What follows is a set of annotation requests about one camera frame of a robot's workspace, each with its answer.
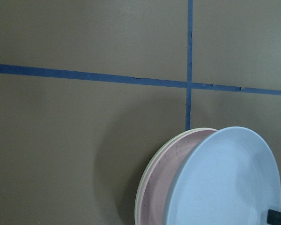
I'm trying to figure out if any pink plate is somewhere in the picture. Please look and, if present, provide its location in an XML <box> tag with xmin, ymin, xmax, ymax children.
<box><xmin>138</xmin><ymin>128</ymin><xmax>219</xmax><ymax>225</ymax></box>

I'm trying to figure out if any beige plate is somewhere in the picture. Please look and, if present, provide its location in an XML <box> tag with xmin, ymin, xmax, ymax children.
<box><xmin>134</xmin><ymin>127</ymin><xmax>214</xmax><ymax>225</ymax></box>

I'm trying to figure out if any blue plate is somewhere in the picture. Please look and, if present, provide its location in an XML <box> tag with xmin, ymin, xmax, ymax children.
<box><xmin>163</xmin><ymin>127</ymin><xmax>281</xmax><ymax>225</ymax></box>

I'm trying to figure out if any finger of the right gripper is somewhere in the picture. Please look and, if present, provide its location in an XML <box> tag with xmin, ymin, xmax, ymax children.
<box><xmin>266</xmin><ymin>210</ymin><xmax>281</xmax><ymax>225</ymax></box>

